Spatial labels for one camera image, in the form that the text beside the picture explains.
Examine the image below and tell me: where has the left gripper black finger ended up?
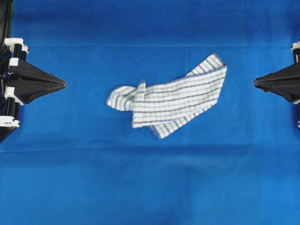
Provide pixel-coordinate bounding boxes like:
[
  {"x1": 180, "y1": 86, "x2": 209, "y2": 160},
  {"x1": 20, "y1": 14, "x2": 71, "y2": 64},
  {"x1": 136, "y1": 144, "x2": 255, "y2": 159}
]
[
  {"x1": 8, "y1": 58, "x2": 66, "y2": 84},
  {"x1": 7, "y1": 81, "x2": 66, "y2": 105}
]

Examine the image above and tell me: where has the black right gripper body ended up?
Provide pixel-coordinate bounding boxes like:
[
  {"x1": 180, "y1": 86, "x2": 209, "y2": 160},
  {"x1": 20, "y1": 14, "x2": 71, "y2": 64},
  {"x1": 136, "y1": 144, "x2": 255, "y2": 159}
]
[{"x1": 291, "y1": 39, "x2": 300, "y2": 127}]

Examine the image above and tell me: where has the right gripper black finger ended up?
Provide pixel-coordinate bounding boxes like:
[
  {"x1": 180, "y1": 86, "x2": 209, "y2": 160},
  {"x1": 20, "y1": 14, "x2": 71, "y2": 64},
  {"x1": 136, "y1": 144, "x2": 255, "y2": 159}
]
[
  {"x1": 254, "y1": 63, "x2": 300, "y2": 83},
  {"x1": 254, "y1": 83, "x2": 300, "y2": 103}
]

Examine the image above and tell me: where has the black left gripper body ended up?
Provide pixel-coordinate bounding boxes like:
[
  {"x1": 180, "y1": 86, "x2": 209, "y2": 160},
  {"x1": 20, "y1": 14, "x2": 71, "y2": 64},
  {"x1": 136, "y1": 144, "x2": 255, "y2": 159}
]
[{"x1": 0, "y1": 38, "x2": 29, "y2": 128}]

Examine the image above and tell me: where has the white blue-striped towel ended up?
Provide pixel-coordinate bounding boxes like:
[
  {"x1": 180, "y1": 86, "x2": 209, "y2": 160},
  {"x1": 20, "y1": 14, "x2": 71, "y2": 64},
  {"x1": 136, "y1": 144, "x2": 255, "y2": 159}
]
[{"x1": 106, "y1": 53, "x2": 227, "y2": 139}]

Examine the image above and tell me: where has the blue table cloth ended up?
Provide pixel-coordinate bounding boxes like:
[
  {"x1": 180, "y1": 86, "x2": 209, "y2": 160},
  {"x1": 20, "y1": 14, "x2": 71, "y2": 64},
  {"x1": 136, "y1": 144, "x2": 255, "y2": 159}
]
[{"x1": 0, "y1": 0, "x2": 300, "y2": 225}]

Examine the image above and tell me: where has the black frame post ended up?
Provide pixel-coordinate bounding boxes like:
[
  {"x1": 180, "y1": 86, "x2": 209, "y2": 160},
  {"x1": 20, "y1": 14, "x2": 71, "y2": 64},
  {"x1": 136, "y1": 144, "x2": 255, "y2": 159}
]
[{"x1": 0, "y1": 0, "x2": 14, "y2": 47}]

